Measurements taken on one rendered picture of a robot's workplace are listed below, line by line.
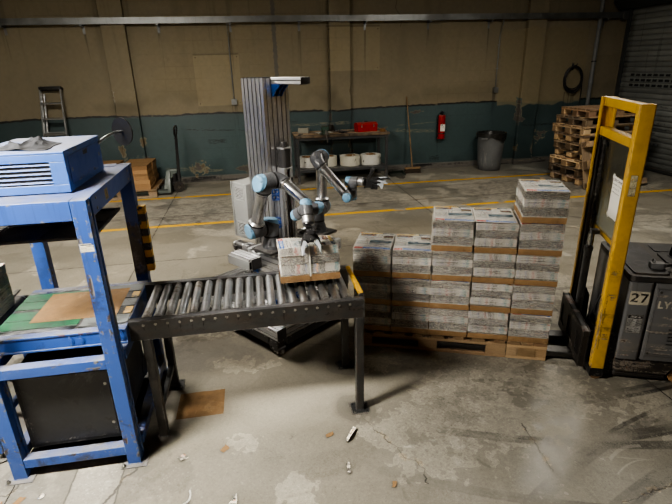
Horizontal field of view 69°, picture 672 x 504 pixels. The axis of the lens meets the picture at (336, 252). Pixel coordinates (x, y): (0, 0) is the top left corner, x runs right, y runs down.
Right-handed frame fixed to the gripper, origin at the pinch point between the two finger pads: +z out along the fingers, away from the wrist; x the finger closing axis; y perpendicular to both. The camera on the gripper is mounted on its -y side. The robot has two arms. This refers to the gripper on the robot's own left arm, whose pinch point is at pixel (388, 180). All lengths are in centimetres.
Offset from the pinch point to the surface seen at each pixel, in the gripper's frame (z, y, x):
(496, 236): 84, 22, 43
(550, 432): 123, 107, 132
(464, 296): 66, 68, 52
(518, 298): 103, 68, 48
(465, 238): 64, 24, 45
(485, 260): 78, 40, 46
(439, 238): 46, 25, 47
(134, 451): -104, 86, 217
